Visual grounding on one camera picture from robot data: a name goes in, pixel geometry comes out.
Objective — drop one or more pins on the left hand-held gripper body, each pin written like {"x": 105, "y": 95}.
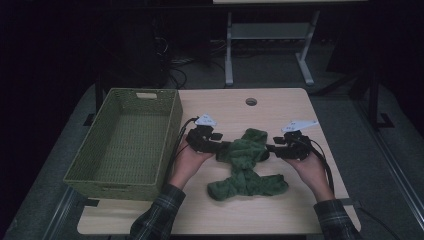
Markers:
{"x": 200, "y": 140}

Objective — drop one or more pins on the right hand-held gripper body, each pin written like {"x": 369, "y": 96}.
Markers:
{"x": 296, "y": 146}

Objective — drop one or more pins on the green plush dinosaur costume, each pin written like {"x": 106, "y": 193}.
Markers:
{"x": 246, "y": 153}

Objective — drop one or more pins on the green woven basket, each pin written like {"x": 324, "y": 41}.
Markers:
{"x": 87, "y": 163}

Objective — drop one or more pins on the person's left hand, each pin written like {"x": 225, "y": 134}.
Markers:
{"x": 186, "y": 163}

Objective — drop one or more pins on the person's right hand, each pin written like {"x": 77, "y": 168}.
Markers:
{"x": 313, "y": 173}

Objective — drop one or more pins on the black stand with foot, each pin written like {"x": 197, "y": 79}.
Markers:
{"x": 98, "y": 96}
{"x": 374, "y": 100}

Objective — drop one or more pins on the grey metal stand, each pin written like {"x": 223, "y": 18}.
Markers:
{"x": 266, "y": 30}

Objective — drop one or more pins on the metal floor rail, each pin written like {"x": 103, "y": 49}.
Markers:
{"x": 58, "y": 216}
{"x": 393, "y": 166}

